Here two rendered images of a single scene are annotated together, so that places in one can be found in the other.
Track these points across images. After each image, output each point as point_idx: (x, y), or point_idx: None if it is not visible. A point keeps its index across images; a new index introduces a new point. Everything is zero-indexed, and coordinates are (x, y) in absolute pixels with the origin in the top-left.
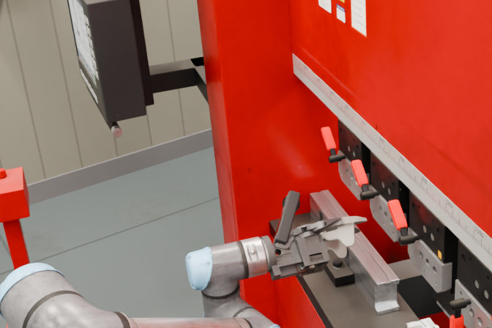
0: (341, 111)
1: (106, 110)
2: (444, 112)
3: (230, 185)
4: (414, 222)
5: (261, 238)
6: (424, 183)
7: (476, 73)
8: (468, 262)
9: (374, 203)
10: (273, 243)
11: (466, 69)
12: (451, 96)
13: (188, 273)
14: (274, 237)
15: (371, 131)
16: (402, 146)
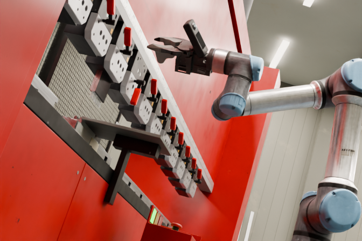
0: None
1: None
2: None
3: None
4: (119, 42)
5: (215, 49)
6: (133, 18)
7: None
8: (139, 60)
9: (97, 28)
10: (206, 53)
11: None
12: None
13: (260, 71)
14: (204, 49)
15: None
16: None
